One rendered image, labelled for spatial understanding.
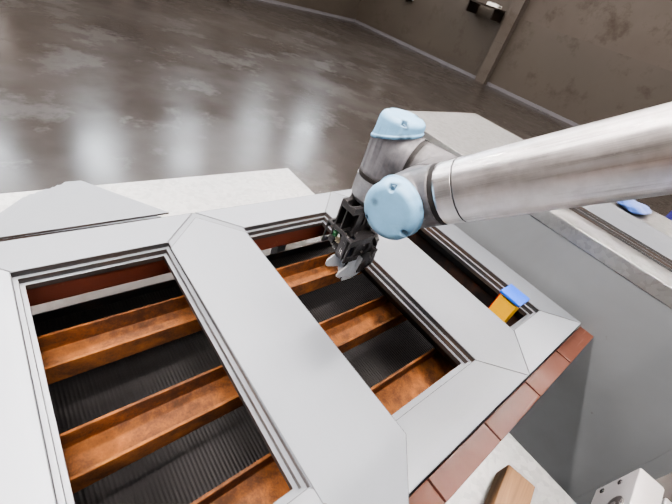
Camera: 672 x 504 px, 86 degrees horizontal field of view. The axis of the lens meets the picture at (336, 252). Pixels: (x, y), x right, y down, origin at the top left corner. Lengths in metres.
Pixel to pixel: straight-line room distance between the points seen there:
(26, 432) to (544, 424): 1.33
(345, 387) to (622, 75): 10.35
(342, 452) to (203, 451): 0.39
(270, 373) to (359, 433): 0.18
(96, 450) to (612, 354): 1.22
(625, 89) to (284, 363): 10.35
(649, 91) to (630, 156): 10.24
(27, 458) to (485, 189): 0.62
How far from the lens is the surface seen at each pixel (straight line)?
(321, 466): 0.62
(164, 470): 0.92
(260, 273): 0.82
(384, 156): 0.58
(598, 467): 1.48
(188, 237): 0.89
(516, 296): 1.06
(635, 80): 10.67
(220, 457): 0.92
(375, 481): 0.64
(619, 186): 0.39
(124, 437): 0.81
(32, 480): 0.62
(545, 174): 0.39
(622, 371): 1.28
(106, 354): 0.87
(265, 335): 0.71
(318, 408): 0.65
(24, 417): 0.66
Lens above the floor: 1.41
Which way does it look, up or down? 37 degrees down
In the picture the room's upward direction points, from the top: 20 degrees clockwise
